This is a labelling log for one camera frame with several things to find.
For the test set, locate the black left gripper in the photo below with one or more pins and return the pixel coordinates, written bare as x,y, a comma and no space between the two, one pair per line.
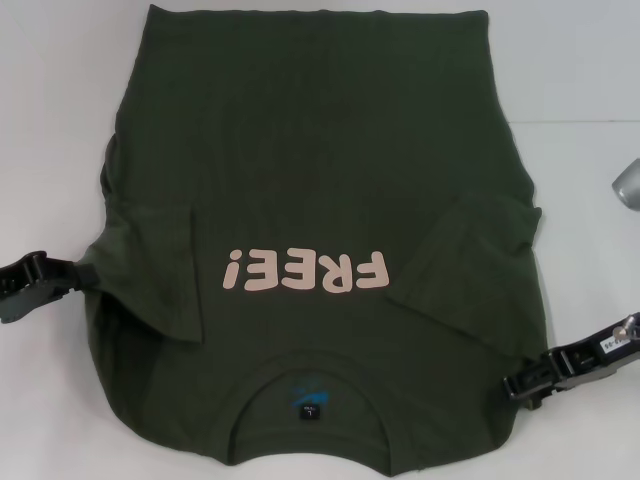
22,290

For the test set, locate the dark green FREE! t-shirt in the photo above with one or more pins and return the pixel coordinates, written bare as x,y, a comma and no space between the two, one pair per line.
320,175

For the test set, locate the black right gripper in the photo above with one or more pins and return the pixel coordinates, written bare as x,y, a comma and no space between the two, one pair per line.
590,362

